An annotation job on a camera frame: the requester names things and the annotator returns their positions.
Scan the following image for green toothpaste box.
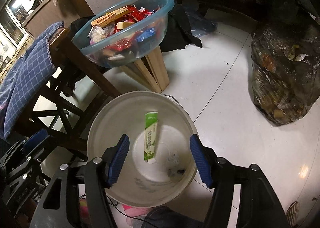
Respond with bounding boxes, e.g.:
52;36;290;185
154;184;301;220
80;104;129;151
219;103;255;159
144;112;158;161

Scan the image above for kitchen base cabinets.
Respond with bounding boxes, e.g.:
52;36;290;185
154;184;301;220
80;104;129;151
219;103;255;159
1;0;80;79

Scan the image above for pink slipper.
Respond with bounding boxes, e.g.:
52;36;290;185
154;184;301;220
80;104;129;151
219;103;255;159
80;199;152;227

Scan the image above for blue checkered tablecloth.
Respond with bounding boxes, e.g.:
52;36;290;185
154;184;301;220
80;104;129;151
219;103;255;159
1;21;64;139

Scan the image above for black garbage bag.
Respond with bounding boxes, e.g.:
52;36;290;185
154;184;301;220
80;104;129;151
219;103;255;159
251;24;319;126

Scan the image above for wooden stool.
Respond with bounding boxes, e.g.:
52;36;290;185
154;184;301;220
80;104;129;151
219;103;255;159
119;47;170;93

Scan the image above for blue plastic basin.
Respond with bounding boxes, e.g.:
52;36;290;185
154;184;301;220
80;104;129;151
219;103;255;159
72;0;175;68

